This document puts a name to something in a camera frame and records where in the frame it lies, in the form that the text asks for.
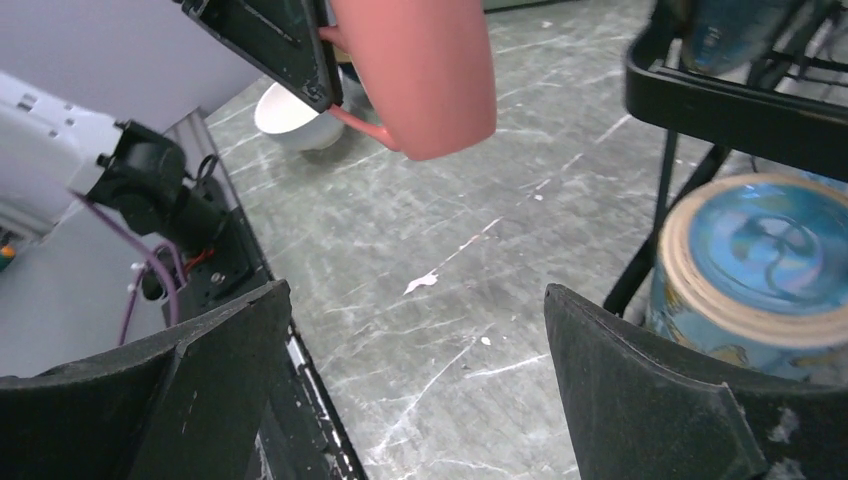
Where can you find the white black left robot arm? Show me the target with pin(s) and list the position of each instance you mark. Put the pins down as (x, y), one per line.
(137, 171)

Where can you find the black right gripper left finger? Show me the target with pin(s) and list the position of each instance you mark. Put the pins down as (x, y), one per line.
(152, 397)

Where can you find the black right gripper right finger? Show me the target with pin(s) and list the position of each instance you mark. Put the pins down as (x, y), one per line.
(641, 407)

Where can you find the white ceramic bowl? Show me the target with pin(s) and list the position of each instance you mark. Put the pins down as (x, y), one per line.
(289, 121)

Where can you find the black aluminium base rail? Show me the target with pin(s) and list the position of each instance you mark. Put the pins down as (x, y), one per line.
(300, 434)

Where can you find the blue mug orange inside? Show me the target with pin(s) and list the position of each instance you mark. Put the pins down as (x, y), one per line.
(752, 270)

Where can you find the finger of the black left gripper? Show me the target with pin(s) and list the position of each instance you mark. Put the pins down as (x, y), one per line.
(280, 38)

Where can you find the dark blue speckled plate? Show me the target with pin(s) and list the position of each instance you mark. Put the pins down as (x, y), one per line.
(720, 36)

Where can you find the black wire dish rack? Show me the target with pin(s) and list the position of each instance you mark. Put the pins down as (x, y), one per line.
(752, 117)

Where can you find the pink ceramic mug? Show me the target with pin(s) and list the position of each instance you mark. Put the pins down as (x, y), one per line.
(427, 69)

